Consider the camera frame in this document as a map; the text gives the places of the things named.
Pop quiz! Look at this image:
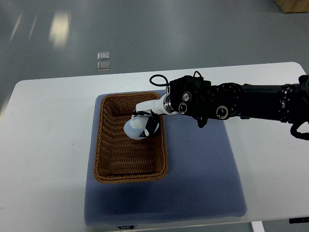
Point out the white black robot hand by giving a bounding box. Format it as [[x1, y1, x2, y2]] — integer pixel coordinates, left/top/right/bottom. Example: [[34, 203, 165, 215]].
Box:
[[131, 94, 169, 137]]

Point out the light blue plush toy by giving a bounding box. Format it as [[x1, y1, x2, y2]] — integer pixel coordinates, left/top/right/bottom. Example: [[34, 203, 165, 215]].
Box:
[[124, 117, 159, 140]]

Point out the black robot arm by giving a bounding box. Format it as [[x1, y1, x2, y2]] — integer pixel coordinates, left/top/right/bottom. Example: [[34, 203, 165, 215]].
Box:
[[132, 71, 309, 140]]

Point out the brown wicker basket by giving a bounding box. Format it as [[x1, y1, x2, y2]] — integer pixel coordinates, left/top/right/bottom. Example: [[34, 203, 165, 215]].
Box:
[[93, 92, 169, 184]]

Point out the lower metal floor plate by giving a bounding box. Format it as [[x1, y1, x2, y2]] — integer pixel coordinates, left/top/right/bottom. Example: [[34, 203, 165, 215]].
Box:
[[98, 61, 110, 71]]

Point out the metal floor plate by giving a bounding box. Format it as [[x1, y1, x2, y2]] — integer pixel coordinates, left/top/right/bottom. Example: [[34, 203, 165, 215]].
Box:
[[98, 61, 110, 71], [97, 51, 110, 60]]

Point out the upper metal floor plate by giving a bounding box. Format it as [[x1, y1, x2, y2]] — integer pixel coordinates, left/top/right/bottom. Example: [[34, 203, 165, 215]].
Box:
[[97, 51, 110, 60]]

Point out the blue padded mat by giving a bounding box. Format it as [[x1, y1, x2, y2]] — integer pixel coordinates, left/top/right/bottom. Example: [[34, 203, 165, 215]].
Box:
[[84, 102, 247, 226]]

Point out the white table leg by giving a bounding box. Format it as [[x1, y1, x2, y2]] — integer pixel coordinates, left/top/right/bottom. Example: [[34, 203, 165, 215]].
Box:
[[251, 221, 265, 232]]

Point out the cardboard box corner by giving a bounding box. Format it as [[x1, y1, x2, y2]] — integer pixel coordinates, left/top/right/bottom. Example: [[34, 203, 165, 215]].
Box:
[[275, 0, 309, 14]]

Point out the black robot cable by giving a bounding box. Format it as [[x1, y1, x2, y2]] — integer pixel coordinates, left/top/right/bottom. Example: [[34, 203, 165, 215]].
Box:
[[149, 73, 170, 88]]

